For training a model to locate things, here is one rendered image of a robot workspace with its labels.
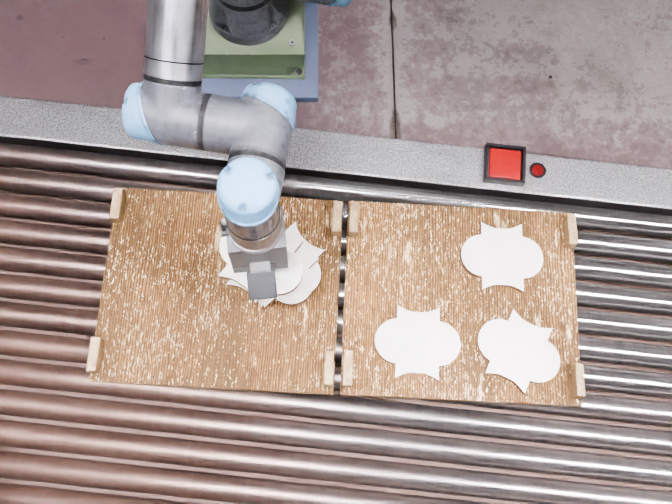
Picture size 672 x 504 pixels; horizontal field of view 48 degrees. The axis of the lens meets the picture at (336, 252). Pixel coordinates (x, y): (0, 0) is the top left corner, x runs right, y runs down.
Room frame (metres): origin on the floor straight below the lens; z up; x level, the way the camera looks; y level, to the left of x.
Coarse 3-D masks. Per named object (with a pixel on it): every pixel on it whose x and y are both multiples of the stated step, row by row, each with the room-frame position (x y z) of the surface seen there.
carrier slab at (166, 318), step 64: (128, 192) 0.47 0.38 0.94; (192, 192) 0.49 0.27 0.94; (128, 256) 0.35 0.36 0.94; (192, 256) 0.37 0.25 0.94; (320, 256) 0.40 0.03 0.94; (128, 320) 0.24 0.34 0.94; (192, 320) 0.26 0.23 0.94; (256, 320) 0.27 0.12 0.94; (320, 320) 0.28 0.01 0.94; (192, 384) 0.15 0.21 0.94; (256, 384) 0.16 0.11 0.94; (320, 384) 0.17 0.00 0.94
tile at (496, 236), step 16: (480, 224) 0.49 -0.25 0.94; (480, 240) 0.46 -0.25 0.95; (496, 240) 0.46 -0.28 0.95; (512, 240) 0.47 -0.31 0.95; (528, 240) 0.47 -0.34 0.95; (464, 256) 0.43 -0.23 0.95; (480, 256) 0.43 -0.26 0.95; (496, 256) 0.43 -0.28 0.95; (512, 256) 0.44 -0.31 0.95; (528, 256) 0.44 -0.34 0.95; (480, 272) 0.40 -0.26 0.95; (496, 272) 0.40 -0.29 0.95; (512, 272) 0.41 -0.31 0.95; (528, 272) 0.41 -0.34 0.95
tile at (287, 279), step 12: (288, 240) 0.38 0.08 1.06; (300, 240) 0.38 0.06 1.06; (288, 252) 0.36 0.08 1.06; (228, 264) 0.33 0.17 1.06; (288, 264) 0.34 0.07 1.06; (300, 264) 0.34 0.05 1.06; (228, 276) 0.31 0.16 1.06; (240, 276) 0.31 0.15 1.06; (276, 276) 0.32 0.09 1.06; (288, 276) 0.32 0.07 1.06; (300, 276) 0.32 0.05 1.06; (288, 288) 0.30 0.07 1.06
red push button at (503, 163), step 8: (496, 152) 0.64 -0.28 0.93; (504, 152) 0.65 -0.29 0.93; (512, 152) 0.65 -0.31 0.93; (520, 152) 0.65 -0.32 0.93; (496, 160) 0.63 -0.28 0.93; (504, 160) 0.63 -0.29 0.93; (512, 160) 0.63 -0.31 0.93; (520, 160) 0.63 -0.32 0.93; (496, 168) 0.61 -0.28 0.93; (504, 168) 0.61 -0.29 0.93; (512, 168) 0.62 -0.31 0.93; (520, 168) 0.62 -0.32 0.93; (488, 176) 0.60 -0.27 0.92; (496, 176) 0.60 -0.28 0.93; (504, 176) 0.60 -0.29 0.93; (512, 176) 0.60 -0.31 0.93; (520, 176) 0.60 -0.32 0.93
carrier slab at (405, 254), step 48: (384, 240) 0.44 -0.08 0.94; (432, 240) 0.45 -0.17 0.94; (384, 288) 0.35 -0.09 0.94; (432, 288) 0.36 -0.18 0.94; (480, 288) 0.37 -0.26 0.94; (528, 288) 0.38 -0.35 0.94; (576, 336) 0.31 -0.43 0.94; (384, 384) 0.19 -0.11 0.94; (432, 384) 0.20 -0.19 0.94; (480, 384) 0.21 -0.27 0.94
